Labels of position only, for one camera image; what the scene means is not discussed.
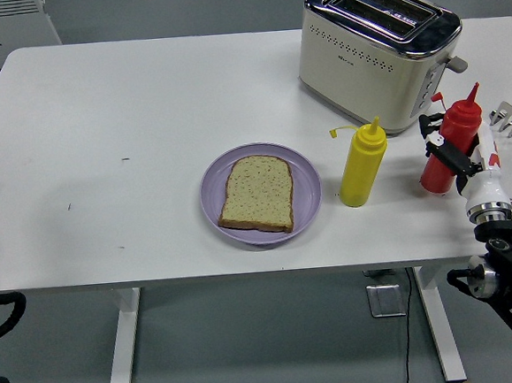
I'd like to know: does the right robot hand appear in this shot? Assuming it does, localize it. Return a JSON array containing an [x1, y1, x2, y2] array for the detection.
[[417, 107, 511, 215]]

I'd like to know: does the red squeeze bottle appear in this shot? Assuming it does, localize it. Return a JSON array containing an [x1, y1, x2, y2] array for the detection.
[[411, 81, 490, 197]]

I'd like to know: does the bread slice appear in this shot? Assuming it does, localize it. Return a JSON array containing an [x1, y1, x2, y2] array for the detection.
[[212, 151, 297, 240]]

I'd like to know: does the white floor appliance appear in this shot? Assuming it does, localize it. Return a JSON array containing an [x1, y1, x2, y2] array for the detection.
[[0, 0, 65, 84]]

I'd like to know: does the yellow squeeze bottle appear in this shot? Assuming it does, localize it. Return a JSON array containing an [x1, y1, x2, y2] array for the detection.
[[327, 115, 394, 210]]

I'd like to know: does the white table leg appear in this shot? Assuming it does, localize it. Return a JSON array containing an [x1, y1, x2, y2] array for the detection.
[[98, 287, 149, 383], [411, 263, 469, 383]]

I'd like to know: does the silver floor socket plate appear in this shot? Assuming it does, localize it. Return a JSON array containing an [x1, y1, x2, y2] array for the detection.
[[365, 282, 408, 320]]

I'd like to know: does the cream and chrome toaster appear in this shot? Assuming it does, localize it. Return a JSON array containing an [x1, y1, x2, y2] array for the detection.
[[292, 0, 474, 143]]

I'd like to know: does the purple plate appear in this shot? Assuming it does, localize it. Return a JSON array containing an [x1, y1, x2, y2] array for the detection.
[[196, 138, 326, 250]]

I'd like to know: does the black floor cable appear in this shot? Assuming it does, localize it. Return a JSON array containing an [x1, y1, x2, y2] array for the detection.
[[393, 267, 421, 383]]

